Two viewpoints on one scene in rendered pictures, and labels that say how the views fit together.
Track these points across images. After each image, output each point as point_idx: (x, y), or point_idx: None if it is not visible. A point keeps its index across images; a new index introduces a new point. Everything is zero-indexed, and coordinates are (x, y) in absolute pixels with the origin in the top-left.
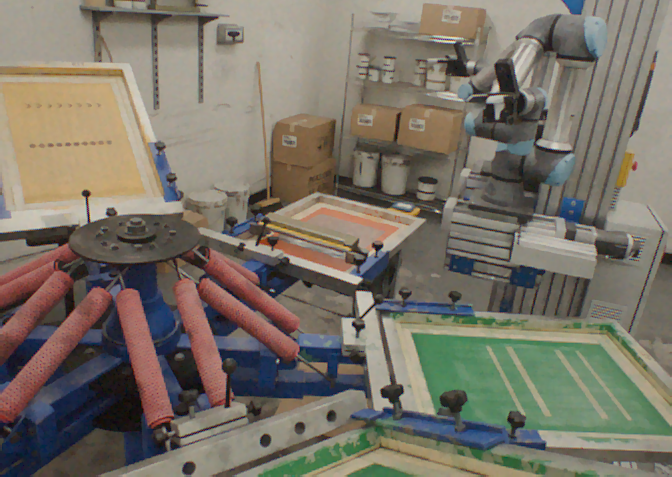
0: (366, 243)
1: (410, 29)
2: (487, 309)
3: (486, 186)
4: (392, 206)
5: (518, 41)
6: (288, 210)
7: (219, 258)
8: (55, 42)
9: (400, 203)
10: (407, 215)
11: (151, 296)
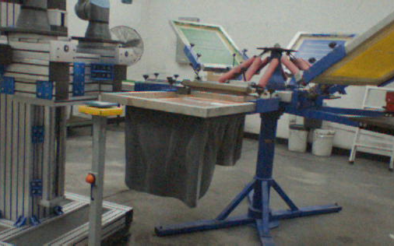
0: (168, 100)
1: None
2: (65, 137)
3: (110, 31)
4: (117, 103)
5: None
6: (235, 103)
7: (251, 57)
8: None
9: (102, 103)
10: (115, 95)
11: None
